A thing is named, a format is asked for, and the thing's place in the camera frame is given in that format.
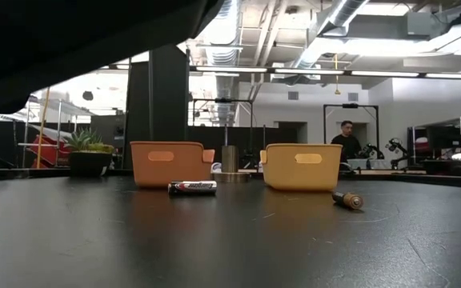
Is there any silver Energizer battery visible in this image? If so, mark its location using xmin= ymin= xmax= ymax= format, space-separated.
xmin=167 ymin=179 xmax=218 ymax=197

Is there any black copper Duracell battery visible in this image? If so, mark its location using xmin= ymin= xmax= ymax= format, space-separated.
xmin=331 ymin=190 xmax=365 ymax=211

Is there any brass cylinder on round base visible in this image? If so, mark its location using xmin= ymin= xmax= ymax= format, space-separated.
xmin=211 ymin=144 xmax=252 ymax=184

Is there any orange plastic bin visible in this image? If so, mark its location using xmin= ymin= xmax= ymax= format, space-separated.
xmin=129 ymin=140 xmax=217 ymax=190

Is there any white LED light strip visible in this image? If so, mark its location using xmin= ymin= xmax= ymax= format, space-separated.
xmin=350 ymin=70 xmax=420 ymax=78
xmin=424 ymin=72 xmax=461 ymax=80
xmin=194 ymin=66 xmax=269 ymax=74
xmin=274 ymin=67 xmax=346 ymax=76

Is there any yellow plastic bin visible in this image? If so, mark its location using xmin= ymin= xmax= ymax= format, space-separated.
xmin=259 ymin=142 xmax=344 ymax=192

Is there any person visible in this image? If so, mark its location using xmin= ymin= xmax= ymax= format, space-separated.
xmin=330 ymin=119 xmax=363 ymax=163

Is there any succulent plant in black pot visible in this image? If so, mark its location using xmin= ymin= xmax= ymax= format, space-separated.
xmin=62 ymin=127 xmax=116 ymax=178

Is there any red cart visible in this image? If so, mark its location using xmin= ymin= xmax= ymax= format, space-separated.
xmin=27 ymin=133 xmax=72 ymax=170

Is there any shelf with red bins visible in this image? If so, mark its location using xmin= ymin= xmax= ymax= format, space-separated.
xmin=407 ymin=115 xmax=461 ymax=178

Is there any grey ceiling air unit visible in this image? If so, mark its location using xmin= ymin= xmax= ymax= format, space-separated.
xmin=405 ymin=10 xmax=443 ymax=40

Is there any black background rig frame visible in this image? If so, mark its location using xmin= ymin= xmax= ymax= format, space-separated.
xmin=191 ymin=97 xmax=255 ymax=170
xmin=323 ymin=103 xmax=380 ymax=162

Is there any corrugated silver duct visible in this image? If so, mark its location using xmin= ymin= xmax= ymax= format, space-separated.
xmin=209 ymin=0 xmax=243 ymax=126

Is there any silver ventilation duct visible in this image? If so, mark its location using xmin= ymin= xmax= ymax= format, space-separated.
xmin=293 ymin=0 xmax=372 ymax=70

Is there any yellow cable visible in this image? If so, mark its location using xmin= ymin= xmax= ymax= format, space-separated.
xmin=35 ymin=86 xmax=52 ymax=170

